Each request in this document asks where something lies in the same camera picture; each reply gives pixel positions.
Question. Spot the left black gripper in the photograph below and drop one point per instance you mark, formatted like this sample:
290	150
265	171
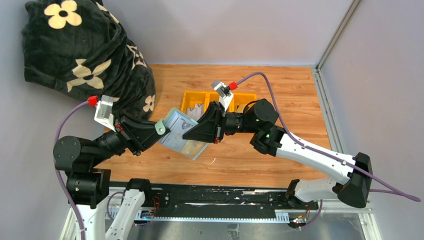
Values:
127	138

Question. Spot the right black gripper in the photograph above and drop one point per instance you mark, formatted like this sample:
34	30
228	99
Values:
218	123

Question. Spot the gold card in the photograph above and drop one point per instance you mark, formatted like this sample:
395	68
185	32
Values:
192	149

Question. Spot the green card holder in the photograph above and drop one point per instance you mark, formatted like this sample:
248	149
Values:
163	131

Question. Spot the white VIP card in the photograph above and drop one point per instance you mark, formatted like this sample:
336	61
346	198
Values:
178	124

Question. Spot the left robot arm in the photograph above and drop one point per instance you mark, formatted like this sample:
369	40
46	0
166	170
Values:
89	187

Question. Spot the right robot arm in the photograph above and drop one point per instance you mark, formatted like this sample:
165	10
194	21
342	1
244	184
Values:
347	178

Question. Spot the silver card in bin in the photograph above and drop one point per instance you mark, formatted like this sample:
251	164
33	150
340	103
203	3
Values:
195	112

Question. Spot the yellow three-compartment bin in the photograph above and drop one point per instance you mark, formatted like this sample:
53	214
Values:
191	98

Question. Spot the black floral plush blanket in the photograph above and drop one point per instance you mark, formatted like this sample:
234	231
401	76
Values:
80	49

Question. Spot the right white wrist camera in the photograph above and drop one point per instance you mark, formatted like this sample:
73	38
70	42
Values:
225	92

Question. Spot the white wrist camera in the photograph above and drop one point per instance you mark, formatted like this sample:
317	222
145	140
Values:
103	112
225	92

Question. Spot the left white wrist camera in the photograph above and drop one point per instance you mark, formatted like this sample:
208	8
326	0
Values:
103	112

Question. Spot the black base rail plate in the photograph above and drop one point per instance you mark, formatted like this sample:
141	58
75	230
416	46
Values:
221	202

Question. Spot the aluminium frame rail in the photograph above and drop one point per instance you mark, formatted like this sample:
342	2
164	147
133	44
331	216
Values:
322	90

